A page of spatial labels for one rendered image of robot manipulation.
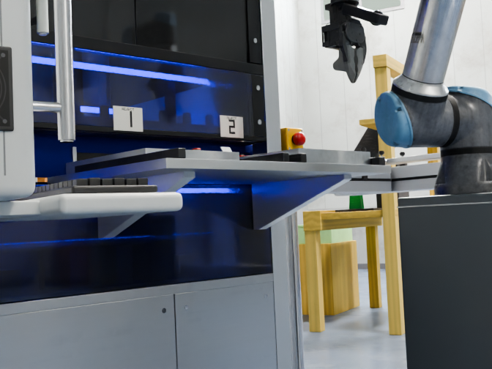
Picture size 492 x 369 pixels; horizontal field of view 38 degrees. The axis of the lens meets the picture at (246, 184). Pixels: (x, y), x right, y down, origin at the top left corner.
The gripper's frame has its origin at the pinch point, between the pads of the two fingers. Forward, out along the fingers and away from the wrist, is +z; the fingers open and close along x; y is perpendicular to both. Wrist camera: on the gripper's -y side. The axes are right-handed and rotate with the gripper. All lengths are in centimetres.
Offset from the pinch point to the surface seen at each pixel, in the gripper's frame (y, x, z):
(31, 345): 38, 68, 59
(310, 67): 606, -650, -193
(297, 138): 35.8, -16.1, 10.3
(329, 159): 1.3, 9.7, 20.5
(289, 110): 606, -601, -123
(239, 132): 38.7, 4.6, 9.0
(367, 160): 1.3, -4.6, 20.4
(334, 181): 7.8, 0.5, 25.1
